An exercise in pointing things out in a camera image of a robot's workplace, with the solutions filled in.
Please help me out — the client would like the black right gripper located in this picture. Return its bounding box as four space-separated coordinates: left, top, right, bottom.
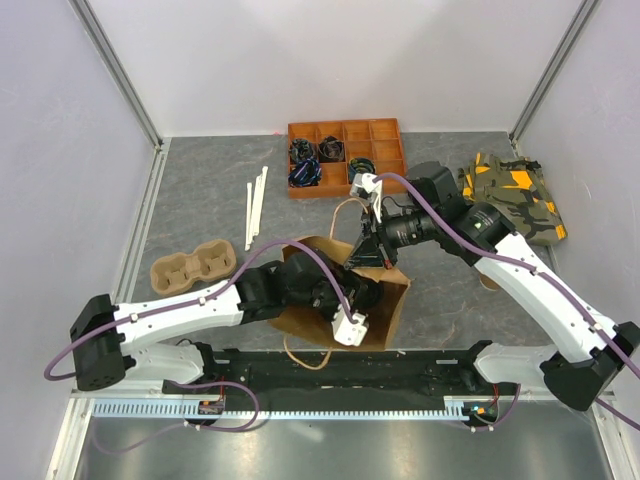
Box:
344 201 439 270

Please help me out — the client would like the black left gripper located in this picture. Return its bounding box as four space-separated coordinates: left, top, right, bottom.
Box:
287 263 370 325

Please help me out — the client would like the brown paper bag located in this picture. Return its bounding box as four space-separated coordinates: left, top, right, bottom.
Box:
267 197 412 371

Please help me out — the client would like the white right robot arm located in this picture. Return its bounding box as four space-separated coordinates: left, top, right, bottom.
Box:
345 162 639 411

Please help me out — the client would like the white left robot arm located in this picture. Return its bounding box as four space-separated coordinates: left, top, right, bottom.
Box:
70 251 384 393

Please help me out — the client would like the green yellow cup sleeve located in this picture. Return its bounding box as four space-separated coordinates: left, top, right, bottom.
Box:
347 157 376 183

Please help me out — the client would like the blue striped cup sleeve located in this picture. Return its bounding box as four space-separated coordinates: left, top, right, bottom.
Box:
288 158 322 188

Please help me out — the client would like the brown black cup sleeve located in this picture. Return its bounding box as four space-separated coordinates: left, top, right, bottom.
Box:
318 135 345 163

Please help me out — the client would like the orange compartment tray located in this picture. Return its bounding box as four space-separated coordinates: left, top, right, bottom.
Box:
287 118 407 199

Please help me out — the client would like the stack of paper cups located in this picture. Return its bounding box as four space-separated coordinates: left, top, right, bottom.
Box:
479 274 501 291

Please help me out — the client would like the dark patterned cup sleeve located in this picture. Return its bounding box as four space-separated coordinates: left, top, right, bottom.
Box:
289 138 316 164

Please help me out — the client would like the camouflage cloth bag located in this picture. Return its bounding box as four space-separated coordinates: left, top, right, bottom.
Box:
457 152 568 246

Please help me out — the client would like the cardboard cup carrier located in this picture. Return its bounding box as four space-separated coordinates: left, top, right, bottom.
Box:
150 239 237 297

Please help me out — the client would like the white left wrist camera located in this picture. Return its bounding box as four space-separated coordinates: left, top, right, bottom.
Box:
331 305 369 347

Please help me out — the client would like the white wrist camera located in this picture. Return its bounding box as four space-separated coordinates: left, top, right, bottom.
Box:
349 173 383 223
331 305 369 347

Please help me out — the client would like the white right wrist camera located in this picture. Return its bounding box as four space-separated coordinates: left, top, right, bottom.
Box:
349 173 383 223

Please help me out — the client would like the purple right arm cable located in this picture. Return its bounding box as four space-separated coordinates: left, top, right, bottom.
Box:
372 172 640 434

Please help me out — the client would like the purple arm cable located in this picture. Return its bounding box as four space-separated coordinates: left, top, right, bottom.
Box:
372 172 640 434
43 239 366 455

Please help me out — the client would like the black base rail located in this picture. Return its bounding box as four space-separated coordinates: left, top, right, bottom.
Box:
162 344 521 414

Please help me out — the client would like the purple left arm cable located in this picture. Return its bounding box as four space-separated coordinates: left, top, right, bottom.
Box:
43 239 366 455

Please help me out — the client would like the slotted cable duct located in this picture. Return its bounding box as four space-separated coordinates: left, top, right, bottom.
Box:
93 398 492 421

